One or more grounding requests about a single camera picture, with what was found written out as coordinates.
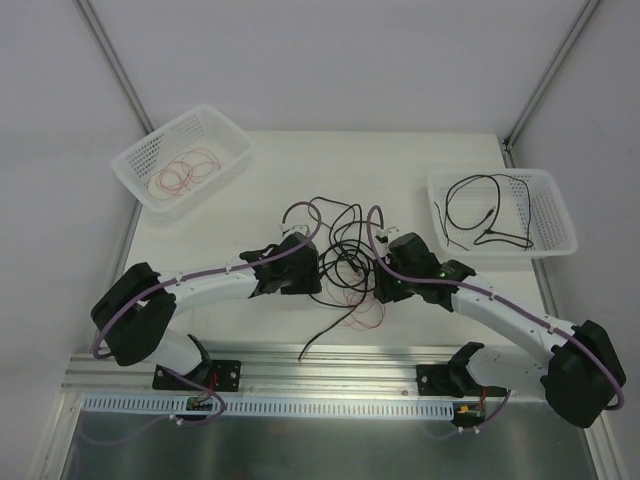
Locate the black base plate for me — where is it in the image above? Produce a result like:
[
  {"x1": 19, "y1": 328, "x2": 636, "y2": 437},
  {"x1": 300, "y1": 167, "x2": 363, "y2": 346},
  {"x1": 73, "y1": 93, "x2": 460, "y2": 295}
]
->
[
  {"x1": 415, "y1": 364, "x2": 483, "y2": 398},
  {"x1": 152, "y1": 360, "x2": 242, "y2": 392}
]

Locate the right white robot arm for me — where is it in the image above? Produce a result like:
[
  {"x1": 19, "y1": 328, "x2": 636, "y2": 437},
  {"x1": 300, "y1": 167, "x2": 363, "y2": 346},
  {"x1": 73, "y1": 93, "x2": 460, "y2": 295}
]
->
[{"x1": 373, "y1": 229, "x2": 626, "y2": 429}]

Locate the left aluminium frame post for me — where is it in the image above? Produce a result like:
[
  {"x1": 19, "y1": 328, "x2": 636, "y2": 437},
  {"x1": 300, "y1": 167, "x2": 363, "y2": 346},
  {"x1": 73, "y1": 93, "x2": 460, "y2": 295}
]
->
[{"x1": 73, "y1": 0, "x2": 154, "y2": 134}]

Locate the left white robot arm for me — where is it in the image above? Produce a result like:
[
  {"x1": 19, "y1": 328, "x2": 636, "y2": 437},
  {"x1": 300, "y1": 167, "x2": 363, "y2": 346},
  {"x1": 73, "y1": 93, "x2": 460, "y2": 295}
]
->
[{"x1": 90, "y1": 232, "x2": 321, "y2": 389}]

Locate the right white plastic basket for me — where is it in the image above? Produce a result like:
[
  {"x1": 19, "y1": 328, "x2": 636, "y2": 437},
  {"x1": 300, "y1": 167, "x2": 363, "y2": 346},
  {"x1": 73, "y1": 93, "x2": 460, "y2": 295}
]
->
[{"x1": 427, "y1": 169, "x2": 578, "y2": 260}]

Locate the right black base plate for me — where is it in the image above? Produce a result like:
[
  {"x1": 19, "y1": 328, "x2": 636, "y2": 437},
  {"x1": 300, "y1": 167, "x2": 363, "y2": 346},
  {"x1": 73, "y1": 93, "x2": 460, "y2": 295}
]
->
[{"x1": 415, "y1": 364, "x2": 483, "y2": 398}]

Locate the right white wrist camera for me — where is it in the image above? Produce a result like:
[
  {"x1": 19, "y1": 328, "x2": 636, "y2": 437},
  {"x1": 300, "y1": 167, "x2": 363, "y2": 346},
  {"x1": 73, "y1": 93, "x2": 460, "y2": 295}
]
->
[{"x1": 374, "y1": 227, "x2": 401, "y2": 247}]

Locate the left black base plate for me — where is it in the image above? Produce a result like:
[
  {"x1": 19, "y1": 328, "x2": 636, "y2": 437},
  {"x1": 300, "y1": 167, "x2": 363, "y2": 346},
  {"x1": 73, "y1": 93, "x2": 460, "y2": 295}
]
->
[{"x1": 152, "y1": 360, "x2": 242, "y2": 392}]

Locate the thin black wire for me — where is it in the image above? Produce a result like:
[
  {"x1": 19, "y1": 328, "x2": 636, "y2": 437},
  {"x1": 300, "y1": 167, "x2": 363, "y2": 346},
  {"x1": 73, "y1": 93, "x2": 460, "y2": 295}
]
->
[{"x1": 433, "y1": 173, "x2": 501, "y2": 247}]

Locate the left white plastic basket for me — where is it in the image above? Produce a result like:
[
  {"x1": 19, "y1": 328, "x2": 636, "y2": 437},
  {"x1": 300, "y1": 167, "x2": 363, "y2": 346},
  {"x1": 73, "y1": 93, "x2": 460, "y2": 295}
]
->
[{"x1": 111, "y1": 105, "x2": 253, "y2": 219}]

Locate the white slotted cable duct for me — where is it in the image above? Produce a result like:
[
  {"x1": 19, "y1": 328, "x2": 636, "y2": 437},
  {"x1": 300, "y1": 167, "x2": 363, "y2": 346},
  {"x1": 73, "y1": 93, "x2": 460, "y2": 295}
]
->
[{"x1": 82, "y1": 394, "x2": 454, "y2": 421}]

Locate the aluminium mounting rail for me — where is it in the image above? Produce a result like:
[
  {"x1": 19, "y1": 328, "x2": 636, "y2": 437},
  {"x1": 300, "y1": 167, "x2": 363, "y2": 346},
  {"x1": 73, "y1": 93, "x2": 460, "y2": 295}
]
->
[{"x1": 61, "y1": 342, "x2": 457, "y2": 400}]

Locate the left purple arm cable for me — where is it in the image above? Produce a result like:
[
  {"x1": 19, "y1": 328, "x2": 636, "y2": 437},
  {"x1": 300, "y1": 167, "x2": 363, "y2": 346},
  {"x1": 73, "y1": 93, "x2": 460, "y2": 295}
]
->
[{"x1": 89, "y1": 202, "x2": 324, "y2": 362}]

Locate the aluminium frame post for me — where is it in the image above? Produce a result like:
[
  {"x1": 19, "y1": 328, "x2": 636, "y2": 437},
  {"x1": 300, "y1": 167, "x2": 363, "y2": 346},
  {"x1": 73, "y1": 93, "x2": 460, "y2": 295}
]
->
[
  {"x1": 503, "y1": 0, "x2": 602, "y2": 152},
  {"x1": 73, "y1": 0, "x2": 154, "y2": 134}
]

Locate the thick black cable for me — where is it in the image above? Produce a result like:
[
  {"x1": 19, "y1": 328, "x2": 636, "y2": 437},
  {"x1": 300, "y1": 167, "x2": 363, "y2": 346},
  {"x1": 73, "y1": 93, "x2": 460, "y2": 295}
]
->
[{"x1": 297, "y1": 312, "x2": 356, "y2": 362}]

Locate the white plastic basket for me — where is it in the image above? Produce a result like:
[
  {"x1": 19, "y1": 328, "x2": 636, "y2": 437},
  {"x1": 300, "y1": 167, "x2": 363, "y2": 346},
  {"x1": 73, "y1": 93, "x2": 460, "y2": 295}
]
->
[
  {"x1": 111, "y1": 105, "x2": 253, "y2": 219},
  {"x1": 427, "y1": 169, "x2": 578, "y2": 260}
]

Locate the right aluminium frame post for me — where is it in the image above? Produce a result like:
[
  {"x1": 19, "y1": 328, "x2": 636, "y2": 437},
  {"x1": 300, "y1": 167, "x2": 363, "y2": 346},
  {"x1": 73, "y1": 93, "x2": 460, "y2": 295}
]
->
[{"x1": 503, "y1": 0, "x2": 602, "y2": 152}]

